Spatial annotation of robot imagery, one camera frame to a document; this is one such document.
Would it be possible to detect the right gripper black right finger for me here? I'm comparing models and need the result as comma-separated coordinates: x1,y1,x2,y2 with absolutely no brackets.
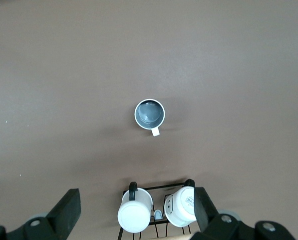
192,186,296,240

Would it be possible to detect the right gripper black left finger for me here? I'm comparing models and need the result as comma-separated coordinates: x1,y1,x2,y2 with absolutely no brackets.
0,188,81,240

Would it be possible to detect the white mug with grey interior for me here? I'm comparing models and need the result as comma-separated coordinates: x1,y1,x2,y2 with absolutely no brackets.
134,98,166,137

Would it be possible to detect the white mug with face print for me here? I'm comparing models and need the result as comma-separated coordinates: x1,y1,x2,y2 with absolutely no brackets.
164,178,198,228

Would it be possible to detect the brown table mat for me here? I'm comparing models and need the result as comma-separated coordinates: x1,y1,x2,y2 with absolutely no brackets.
0,0,298,240

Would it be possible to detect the black wire mug rack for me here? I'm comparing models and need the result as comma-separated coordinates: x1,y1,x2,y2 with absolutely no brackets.
116,183,197,240

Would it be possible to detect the plain white mug black handle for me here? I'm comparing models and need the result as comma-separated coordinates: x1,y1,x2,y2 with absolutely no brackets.
117,181,154,234

